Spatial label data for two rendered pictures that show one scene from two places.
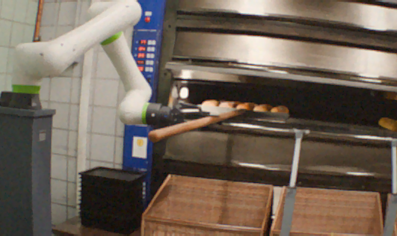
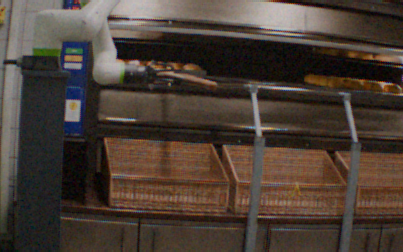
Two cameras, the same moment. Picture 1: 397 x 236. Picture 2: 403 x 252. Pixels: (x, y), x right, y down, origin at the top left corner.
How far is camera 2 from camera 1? 2.36 m
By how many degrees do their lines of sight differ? 22
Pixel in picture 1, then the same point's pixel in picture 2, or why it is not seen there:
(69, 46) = (102, 14)
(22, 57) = (53, 23)
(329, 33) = not seen: outside the picture
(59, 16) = not seen: outside the picture
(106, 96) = not seen: hidden behind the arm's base
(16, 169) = (46, 128)
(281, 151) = (218, 109)
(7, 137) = (37, 98)
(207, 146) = (141, 105)
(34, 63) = (74, 29)
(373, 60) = (313, 17)
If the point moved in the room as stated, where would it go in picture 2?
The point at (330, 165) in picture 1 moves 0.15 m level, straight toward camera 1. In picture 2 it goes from (270, 122) to (276, 124)
